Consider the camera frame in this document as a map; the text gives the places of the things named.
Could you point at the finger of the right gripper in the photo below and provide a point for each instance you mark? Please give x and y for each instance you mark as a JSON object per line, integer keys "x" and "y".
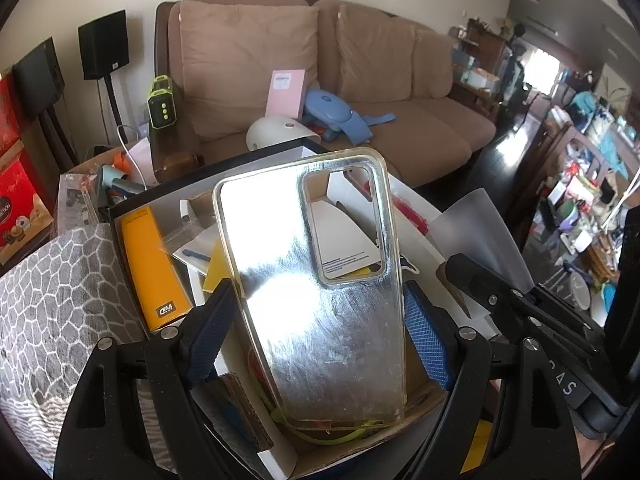
{"x": 509, "y": 308}

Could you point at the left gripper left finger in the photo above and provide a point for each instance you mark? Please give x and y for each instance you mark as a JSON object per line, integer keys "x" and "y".
{"x": 204, "y": 329}

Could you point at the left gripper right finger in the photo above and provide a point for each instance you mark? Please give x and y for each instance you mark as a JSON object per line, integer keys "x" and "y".
{"x": 433, "y": 333}

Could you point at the translucent plastic sheet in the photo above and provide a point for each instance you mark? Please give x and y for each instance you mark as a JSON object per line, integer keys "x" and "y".
{"x": 473, "y": 227}

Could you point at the face mask plastic bag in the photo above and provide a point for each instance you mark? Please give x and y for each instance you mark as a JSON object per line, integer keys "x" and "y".
{"x": 192, "y": 245}

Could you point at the white paper card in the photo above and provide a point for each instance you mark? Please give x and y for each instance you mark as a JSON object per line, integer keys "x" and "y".
{"x": 344, "y": 247}

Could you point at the yellow paper envelope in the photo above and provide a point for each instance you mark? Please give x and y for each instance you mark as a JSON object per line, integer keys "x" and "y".
{"x": 218, "y": 268}

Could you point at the blue shark sticker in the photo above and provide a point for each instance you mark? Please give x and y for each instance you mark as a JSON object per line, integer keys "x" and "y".
{"x": 408, "y": 266}

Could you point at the orange book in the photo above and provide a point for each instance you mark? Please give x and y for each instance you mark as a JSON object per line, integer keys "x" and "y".
{"x": 160, "y": 292}

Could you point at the cardboard box tray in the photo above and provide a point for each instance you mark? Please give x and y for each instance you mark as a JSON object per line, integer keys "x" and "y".
{"x": 332, "y": 345}

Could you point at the grey patterned fleece blanket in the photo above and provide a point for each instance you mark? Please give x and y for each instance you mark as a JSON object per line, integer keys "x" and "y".
{"x": 55, "y": 306}

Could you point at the right sofa cushion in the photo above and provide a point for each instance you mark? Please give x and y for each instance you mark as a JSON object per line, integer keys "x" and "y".
{"x": 432, "y": 73}

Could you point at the sofa cushion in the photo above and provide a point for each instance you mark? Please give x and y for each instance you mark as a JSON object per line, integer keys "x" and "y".
{"x": 228, "y": 55}
{"x": 375, "y": 56}
{"x": 432, "y": 73}

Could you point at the red chocolate gift box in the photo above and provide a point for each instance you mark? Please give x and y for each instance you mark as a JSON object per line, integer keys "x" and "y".
{"x": 23, "y": 212}

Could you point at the white dome lamp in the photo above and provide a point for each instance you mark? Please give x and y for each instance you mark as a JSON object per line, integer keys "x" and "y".
{"x": 276, "y": 129}

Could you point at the green portable speaker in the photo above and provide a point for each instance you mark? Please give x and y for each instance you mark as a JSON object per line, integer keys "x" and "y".
{"x": 161, "y": 103}

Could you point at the middle sofa cushion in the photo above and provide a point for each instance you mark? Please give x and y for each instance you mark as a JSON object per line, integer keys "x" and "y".
{"x": 375, "y": 56}

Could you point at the pink booklet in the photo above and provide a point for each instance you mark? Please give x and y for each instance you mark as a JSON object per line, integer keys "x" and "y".
{"x": 286, "y": 93}

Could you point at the red tea gift bag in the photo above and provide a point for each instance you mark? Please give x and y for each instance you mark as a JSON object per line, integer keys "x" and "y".
{"x": 11, "y": 120}

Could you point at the left sofa cushion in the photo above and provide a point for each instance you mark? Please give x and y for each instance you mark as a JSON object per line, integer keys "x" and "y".
{"x": 228, "y": 55}

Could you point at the brown fabric sofa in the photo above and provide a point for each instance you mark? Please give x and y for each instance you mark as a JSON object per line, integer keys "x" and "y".
{"x": 429, "y": 138}

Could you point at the left black speaker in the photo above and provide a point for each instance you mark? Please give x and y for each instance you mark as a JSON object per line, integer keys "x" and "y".
{"x": 38, "y": 79}

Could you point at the black speaker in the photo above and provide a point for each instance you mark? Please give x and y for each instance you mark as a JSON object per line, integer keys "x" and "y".
{"x": 38, "y": 79}
{"x": 103, "y": 45}

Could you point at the right black speaker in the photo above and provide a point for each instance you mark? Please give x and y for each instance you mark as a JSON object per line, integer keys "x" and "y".
{"x": 103, "y": 45}

